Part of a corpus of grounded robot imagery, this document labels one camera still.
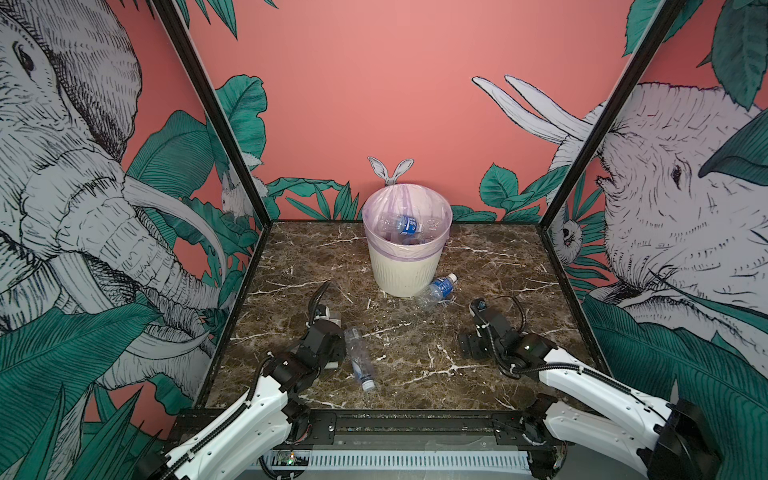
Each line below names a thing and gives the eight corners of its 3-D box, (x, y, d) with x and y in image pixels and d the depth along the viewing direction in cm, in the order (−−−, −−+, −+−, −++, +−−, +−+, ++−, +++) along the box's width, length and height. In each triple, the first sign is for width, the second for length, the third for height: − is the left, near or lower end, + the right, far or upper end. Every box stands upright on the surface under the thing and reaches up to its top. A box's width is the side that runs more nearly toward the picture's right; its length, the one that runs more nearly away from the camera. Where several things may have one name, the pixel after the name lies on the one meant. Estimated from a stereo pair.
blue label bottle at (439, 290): (422, 315, 97) (424, 306, 92) (412, 302, 100) (413, 293, 95) (460, 290, 103) (463, 280, 99) (449, 279, 106) (452, 269, 102)
